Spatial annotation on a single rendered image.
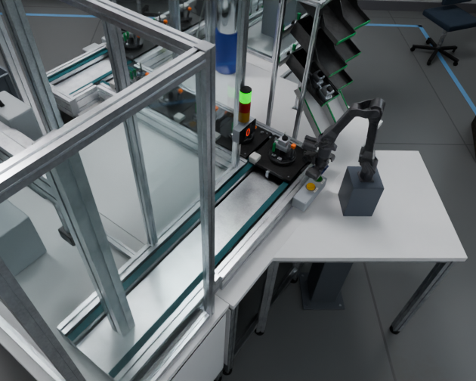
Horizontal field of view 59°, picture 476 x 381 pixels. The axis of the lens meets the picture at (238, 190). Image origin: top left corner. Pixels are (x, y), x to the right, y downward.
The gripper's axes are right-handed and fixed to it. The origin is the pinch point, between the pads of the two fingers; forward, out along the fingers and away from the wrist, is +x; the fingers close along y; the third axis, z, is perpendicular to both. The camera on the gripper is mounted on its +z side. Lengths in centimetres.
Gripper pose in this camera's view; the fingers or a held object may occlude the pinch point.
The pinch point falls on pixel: (318, 172)
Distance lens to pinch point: 201.3
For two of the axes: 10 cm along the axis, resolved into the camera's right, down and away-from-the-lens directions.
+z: -8.1, -4.7, 3.6
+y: -5.9, 5.8, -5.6
